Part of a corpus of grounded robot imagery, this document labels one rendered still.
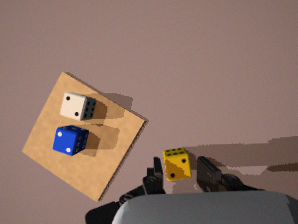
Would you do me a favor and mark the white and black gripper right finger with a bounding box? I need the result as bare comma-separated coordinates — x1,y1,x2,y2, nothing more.
197,156,263,192

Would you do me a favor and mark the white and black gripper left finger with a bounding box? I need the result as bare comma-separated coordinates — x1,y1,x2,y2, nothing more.
85,157,166,224

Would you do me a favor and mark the blue die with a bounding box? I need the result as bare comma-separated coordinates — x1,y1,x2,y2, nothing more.
52,125,89,156

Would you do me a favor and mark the yellow die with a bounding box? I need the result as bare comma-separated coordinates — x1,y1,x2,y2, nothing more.
163,147,192,181

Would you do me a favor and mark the white die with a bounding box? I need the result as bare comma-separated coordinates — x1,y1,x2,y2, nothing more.
60,92,97,121

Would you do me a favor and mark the tan square mat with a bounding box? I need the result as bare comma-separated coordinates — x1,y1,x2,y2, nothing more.
22,71,145,202

